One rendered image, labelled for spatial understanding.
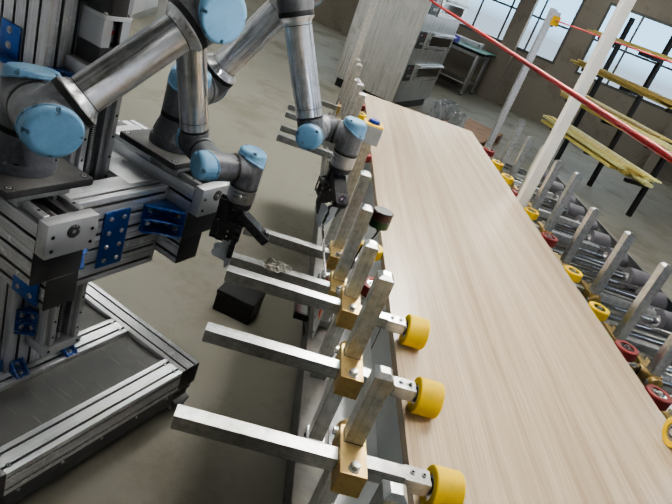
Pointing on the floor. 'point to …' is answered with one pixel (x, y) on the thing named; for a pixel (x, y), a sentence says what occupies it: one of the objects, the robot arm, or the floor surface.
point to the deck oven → (402, 47)
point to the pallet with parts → (443, 110)
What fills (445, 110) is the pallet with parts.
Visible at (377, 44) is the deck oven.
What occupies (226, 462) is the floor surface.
